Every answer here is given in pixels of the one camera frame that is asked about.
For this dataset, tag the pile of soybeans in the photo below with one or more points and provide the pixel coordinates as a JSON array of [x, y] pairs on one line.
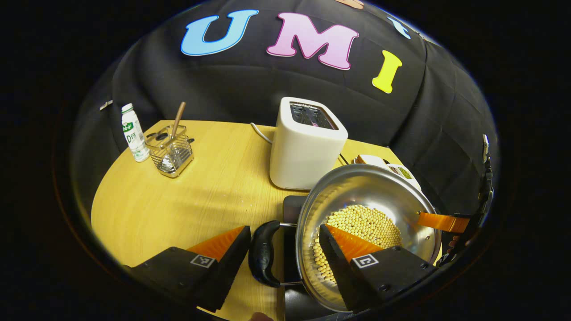
[[366, 223]]

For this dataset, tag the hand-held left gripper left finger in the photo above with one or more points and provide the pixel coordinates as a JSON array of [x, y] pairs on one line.
[[229, 267]]

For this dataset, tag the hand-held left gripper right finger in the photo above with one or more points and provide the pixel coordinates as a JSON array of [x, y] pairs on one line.
[[334, 265]]

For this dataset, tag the black induction cooktop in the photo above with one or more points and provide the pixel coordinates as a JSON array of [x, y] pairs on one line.
[[291, 209]]

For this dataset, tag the metal clip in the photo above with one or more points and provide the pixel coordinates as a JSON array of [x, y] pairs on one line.
[[105, 105]]

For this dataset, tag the sandwich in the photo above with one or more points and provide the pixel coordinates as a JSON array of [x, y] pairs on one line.
[[368, 159]]

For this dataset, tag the small dish of beans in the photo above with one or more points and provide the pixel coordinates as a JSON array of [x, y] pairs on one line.
[[403, 173]]

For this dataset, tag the white drink bottle green cap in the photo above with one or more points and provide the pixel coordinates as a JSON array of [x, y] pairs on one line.
[[134, 133]]

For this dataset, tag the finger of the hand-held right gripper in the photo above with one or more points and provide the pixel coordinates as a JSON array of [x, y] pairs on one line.
[[441, 221]]

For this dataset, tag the white toaster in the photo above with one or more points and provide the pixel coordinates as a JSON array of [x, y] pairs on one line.
[[303, 156]]

